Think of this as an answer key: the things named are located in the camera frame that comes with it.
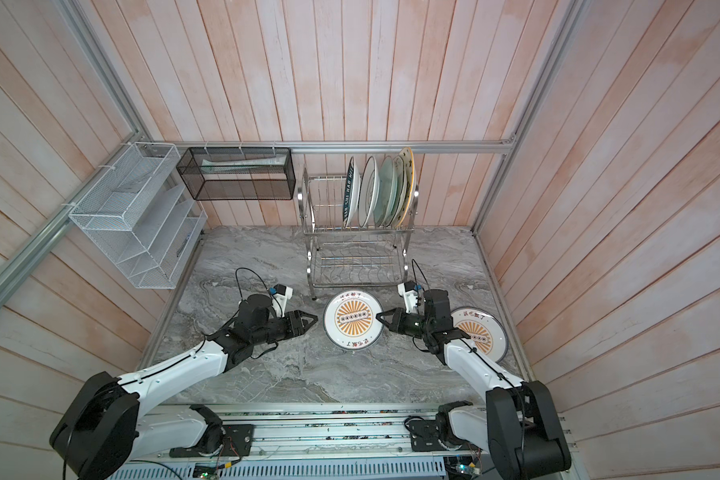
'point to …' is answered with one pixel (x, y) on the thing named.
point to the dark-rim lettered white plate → (352, 192)
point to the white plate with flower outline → (369, 193)
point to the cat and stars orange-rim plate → (403, 190)
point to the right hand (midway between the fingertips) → (378, 315)
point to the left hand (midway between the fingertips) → (313, 325)
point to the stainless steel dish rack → (346, 256)
